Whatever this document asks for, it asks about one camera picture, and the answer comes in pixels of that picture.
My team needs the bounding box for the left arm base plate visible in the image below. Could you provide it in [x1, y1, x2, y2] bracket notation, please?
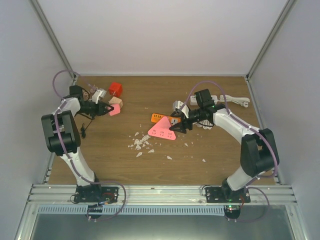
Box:
[69, 185, 119, 205]

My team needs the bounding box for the wooden round-cornered block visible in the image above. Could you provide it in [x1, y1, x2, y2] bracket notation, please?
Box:
[108, 96, 123, 108]

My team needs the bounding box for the pink square adapter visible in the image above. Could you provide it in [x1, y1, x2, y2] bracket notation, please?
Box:
[108, 103, 121, 116]

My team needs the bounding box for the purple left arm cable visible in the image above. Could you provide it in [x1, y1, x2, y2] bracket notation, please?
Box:
[52, 70, 127, 223]

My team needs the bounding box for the pink triangular plug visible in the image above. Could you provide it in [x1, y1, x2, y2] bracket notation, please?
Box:
[147, 116, 176, 141]

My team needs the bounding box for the orange power strip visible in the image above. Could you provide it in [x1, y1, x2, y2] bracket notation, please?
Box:
[150, 113, 181, 126]

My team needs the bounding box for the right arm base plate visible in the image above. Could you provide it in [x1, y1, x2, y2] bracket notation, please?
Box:
[201, 185, 251, 204]

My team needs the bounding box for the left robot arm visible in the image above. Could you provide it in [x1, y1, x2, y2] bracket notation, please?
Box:
[41, 85, 114, 202]

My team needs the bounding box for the grey slotted cable duct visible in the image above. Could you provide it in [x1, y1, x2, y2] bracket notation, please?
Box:
[38, 204, 225, 216]

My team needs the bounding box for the white bundled power strip cord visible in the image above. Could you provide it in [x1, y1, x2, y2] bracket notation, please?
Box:
[217, 94, 251, 109]

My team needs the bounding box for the red cube socket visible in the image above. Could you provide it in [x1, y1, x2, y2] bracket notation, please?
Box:
[108, 82, 123, 98]

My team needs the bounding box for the white bundled orange strip cord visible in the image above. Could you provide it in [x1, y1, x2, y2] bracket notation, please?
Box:
[196, 119, 215, 131]

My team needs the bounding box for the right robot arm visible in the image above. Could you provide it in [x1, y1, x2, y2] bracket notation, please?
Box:
[170, 89, 280, 203]

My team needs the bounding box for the white power strip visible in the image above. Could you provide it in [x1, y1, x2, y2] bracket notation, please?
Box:
[189, 94, 219, 106]

